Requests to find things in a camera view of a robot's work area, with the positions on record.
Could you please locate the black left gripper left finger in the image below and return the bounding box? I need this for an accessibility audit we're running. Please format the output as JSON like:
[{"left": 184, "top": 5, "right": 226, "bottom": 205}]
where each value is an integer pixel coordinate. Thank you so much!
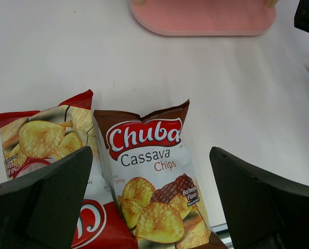
[{"left": 0, "top": 146, "right": 93, "bottom": 248}]

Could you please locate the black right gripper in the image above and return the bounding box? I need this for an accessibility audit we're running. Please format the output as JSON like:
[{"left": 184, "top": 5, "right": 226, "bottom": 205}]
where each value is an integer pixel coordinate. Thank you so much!
[{"left": 294, "top": 0, "right": 309, "bottom": 33}]

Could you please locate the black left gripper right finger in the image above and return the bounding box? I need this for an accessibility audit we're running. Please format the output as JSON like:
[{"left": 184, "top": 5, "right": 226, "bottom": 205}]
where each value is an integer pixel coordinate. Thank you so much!
[{"left": 209, "top": 147, "right": 309, "bottom": 248}]

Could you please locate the pink three-tier wooden shelf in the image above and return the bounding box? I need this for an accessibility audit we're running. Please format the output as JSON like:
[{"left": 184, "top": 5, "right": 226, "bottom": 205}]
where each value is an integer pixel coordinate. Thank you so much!
[{"left": 130, "top": 0, "right": 277, "bottom": 36}]

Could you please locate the aluminium mounting rail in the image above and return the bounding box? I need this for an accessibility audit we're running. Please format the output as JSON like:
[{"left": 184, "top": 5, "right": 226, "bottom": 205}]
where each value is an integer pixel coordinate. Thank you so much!
[{"left": 211, "top": 224, "right": 229, "bottom": 234}]

